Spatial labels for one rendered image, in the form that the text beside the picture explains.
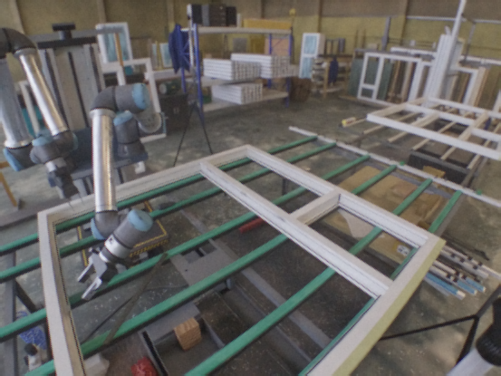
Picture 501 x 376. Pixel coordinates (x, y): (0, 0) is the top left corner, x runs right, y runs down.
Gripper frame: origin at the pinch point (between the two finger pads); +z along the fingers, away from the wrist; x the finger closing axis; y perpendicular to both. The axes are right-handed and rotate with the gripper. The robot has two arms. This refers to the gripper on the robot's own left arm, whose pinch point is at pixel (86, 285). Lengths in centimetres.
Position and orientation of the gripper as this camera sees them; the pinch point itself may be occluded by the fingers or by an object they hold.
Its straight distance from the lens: 110.4
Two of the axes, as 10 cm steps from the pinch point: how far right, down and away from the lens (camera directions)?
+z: -6.4, 7.6, -1.5
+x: 6.3, 4.0, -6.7
